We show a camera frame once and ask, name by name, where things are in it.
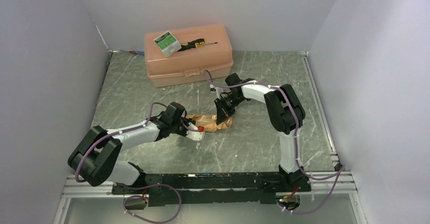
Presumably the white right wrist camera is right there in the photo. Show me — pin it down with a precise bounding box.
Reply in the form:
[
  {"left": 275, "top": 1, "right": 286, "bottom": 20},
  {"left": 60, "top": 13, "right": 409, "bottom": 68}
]
[{"left": 209, "top": 85, "right": 216, "bottom": 92}]

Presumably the green white small box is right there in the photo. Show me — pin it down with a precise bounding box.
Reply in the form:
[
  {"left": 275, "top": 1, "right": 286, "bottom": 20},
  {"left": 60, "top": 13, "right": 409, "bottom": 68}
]
[{"left": 154, "top": 30, "right": 182, "bottom": 57}]

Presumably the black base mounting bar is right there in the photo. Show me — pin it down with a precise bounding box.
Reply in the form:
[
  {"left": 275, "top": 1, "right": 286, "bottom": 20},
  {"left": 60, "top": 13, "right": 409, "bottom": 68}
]
[{"left": 112, "top": 172, "right": 311, "bottom": 207}]

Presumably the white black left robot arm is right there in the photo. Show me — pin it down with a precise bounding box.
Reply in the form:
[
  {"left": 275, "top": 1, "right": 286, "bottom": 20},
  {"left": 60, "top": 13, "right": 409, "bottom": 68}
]
[{"left": 67, "top": 102, "right": 199, "bottom": 194}]

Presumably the yellow black screwdriver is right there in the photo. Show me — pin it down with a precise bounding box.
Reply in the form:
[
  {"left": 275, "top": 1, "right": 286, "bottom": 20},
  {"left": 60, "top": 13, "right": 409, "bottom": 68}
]
[{"left": 178, "top": 38, "right": 218, "bottom": 52}]

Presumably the aluminium frame rail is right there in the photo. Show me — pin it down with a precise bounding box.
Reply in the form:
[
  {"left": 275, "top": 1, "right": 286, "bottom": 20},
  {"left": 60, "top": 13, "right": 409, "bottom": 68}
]
[{"left": 53, "top": 50, "right": 367, "bottom": 224}]

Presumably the peach satin napkin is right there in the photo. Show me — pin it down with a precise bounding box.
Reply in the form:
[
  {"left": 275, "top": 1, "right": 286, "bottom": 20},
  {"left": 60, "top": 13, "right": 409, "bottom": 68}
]
[{"left": 186, "top": 114, "right": 233, "bottom": 132}]

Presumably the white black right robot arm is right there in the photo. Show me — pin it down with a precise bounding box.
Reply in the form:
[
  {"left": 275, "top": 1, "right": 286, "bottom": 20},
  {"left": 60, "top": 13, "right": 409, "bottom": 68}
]
[{"left": 208, "top": 73, "right": 306, "bottom": 191}]

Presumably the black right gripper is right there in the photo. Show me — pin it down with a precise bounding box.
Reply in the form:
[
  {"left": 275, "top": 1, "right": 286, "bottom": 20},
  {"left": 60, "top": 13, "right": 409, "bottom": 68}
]
[{"left": 214, "top": 94, "right": 244, "bottom": 125}]

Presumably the peach plastic storage box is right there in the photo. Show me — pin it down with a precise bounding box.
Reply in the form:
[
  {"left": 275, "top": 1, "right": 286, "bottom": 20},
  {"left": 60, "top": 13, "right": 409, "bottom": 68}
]
[{"left": 144, "top": 24, "right": 233, "bottom": 87}]

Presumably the red blue pen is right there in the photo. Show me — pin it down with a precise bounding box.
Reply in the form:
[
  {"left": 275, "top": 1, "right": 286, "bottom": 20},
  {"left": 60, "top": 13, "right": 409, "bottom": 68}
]
[{"left": 120, "top": 50, "right": 145, "bottom": 56}]

